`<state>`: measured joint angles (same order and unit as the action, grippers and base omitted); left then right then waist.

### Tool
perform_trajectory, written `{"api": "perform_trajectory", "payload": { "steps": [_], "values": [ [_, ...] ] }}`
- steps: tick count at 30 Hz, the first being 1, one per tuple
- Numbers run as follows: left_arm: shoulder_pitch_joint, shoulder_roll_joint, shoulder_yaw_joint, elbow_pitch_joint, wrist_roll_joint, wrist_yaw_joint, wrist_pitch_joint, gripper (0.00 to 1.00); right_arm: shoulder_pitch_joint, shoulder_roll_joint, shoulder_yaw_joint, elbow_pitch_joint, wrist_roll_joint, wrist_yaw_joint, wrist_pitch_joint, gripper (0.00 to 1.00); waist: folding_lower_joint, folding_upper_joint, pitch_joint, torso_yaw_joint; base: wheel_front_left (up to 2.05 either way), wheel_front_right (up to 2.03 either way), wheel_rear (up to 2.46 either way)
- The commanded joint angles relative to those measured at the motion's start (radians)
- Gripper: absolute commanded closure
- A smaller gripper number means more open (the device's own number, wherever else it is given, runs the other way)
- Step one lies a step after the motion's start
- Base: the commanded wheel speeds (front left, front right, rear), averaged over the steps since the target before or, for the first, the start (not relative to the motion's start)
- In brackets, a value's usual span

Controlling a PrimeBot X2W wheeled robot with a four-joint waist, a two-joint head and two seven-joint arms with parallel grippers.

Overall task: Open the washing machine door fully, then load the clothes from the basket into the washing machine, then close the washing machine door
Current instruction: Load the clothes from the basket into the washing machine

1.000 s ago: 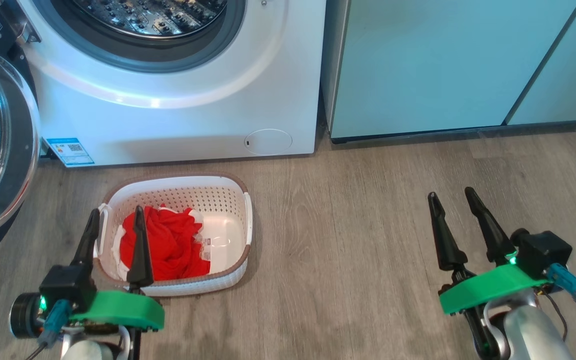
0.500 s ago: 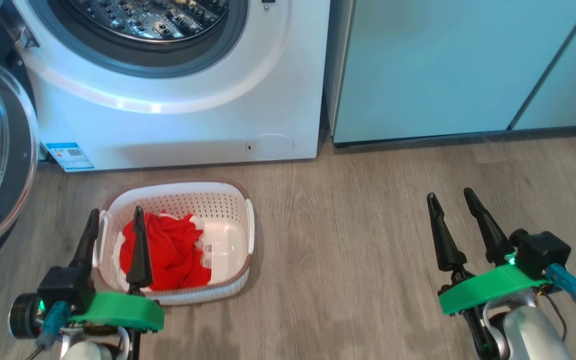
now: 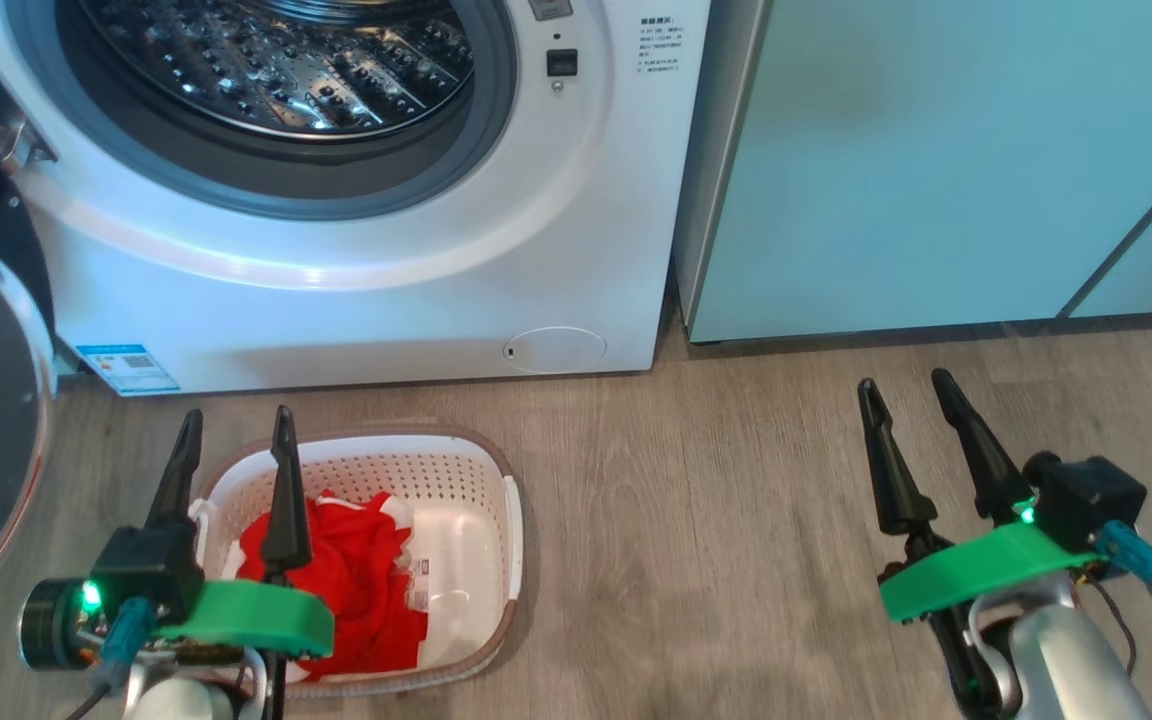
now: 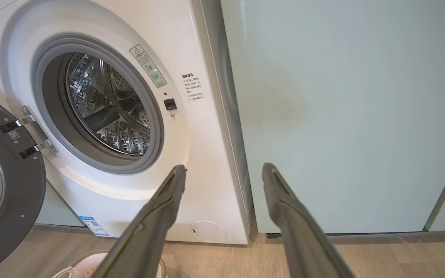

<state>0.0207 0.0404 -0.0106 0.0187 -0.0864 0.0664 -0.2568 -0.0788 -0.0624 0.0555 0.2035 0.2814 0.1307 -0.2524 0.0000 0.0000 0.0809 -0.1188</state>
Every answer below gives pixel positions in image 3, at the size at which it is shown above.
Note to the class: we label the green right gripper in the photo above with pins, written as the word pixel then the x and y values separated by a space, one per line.
pixel 986 570

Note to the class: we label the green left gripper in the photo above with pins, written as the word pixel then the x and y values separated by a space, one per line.
pixel 256 618

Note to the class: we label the red garment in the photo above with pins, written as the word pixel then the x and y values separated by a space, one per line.
pixel 356 580

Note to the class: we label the white garment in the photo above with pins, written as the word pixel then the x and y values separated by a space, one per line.
pixel 398 512

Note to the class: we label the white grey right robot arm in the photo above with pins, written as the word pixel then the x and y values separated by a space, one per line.
pixel 1076 660

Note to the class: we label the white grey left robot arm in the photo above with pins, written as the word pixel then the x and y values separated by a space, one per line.
pixel 181 700

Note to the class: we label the white front-load washing machine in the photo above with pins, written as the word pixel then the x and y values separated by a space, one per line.
pixel 386 320

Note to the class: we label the blue energy label sticker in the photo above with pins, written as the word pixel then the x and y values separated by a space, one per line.
pixel 128 370

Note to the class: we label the white barcode label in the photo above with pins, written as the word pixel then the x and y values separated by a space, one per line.
pixel 419 585

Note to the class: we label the black round wrist motor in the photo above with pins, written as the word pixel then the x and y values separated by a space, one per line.
pixel 51 625

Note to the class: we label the white perforated laundry basket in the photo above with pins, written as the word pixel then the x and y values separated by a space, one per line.
pixel 466 560

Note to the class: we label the pale green cabinet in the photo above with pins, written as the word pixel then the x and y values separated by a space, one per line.
pixel 936 170

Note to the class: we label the round white filter cover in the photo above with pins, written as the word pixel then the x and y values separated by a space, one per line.
pixel 556 350

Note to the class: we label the black text instruction sticker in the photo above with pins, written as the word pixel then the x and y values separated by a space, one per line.
pixel 661 55

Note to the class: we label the grey warning sticker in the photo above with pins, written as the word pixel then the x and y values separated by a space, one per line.
pixel 550 8

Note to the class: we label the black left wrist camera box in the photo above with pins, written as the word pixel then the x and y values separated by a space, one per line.
pixel 146 565

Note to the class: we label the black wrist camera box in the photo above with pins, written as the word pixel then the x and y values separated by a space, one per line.
pixel 1091 495
pixel 146 565

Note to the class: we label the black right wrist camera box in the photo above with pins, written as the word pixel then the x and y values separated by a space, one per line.
pixel 1091 495

